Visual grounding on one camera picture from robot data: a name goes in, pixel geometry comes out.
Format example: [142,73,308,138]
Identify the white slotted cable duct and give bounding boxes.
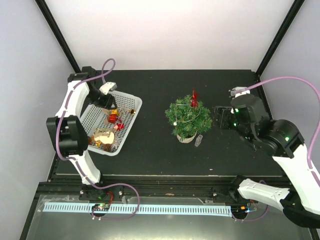
[42,202,232,217]

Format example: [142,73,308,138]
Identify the small santa figure ornament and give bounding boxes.
[113,123,125,131]

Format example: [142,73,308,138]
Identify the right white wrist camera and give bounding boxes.
[229,86,251,99]

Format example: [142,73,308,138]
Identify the white ball string lights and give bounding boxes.
[173,103,201,126]

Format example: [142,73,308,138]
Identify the small green christmas tree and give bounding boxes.
[164,93,213,143]

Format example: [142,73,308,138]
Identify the red gift box ornament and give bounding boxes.
[107,114,118,124]

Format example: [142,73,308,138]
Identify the clear battery box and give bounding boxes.
[194,134,203,147]

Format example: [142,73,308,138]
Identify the gold gift box ornament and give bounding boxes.
[111,109,119,116]

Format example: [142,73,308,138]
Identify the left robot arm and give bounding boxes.
[46,67,117,200]

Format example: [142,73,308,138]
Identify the burlap bow ornament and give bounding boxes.
[102,108,111,125]

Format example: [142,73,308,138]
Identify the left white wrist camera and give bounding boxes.
[99,82,117,95]

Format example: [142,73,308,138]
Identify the gold bell ornament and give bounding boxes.
[129,109,136,115]

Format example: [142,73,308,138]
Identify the white tree pot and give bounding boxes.
[176,133,197,144]

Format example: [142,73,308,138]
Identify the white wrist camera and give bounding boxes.
[229,86,251,99]
[99,82,117,95]

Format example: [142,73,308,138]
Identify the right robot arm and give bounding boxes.
[213,94,320,229]

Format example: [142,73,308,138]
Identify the red star ornament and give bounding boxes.
[190,89,199,110]

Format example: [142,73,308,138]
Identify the small gold star ornament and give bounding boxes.
[95,140,102,148]

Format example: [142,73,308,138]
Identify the white perforated plastic basket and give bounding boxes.
[80,90,143,157]

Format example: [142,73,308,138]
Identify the silver star ornament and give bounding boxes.
[112,138,122,150]

